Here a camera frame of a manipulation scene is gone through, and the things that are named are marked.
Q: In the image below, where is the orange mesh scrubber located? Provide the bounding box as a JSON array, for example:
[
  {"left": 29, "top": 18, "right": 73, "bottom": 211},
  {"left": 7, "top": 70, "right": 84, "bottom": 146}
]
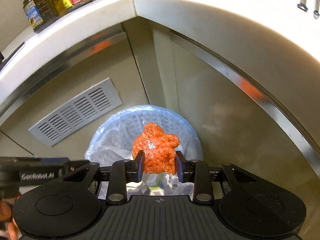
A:
[{"left": 131, "top": 121, "right": 181, "bottom": 176}]

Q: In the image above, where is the dark soy sauce bottle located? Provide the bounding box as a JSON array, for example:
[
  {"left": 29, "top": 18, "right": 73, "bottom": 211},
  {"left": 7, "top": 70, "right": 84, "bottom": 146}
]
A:
[{"left": 22, "top": 0, "right": 50, "bottom": 31}]

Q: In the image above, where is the trash bin with blue liner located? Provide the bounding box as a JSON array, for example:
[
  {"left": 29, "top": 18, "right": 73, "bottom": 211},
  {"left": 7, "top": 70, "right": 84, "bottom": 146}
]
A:
[{"left": 84, "top": 104, "right": 204, "bottom": 197}]

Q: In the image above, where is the grey cabinet vent grille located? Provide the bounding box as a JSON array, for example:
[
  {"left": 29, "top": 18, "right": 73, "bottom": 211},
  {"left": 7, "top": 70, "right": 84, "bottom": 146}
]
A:
[{"left": 28, "top": 77, "right": 123, "bottom": 147}]

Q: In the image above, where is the person's left hand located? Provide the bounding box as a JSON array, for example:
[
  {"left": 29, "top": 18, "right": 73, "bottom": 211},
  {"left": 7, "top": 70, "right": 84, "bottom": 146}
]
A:
[{"left": 0, "top": 200, "right": 19, "bottom": 240}]

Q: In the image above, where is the beige kitchen cabinet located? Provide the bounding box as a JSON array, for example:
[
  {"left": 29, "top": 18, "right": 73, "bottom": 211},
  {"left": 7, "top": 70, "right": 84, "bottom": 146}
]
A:
[{"left": 0, "top": 21, "right": 320, "bottom": 205}]

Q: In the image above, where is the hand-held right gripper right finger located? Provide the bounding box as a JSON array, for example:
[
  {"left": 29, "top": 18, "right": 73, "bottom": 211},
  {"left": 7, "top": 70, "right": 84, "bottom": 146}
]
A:
[{"left": 175, "top": 151, "right": 259, "bottom": 203}]

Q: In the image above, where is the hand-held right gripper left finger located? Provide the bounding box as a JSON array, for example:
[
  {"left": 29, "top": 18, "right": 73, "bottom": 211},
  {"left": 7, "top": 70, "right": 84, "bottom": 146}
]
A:
[{"left": 61, "top": 150, "right": 145, "bottom": 205}]

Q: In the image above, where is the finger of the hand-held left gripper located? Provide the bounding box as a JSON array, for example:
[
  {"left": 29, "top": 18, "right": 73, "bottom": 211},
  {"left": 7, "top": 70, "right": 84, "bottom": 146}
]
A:
[{"left": 37, "top": 156, "right": 91, "bottom": 174}]

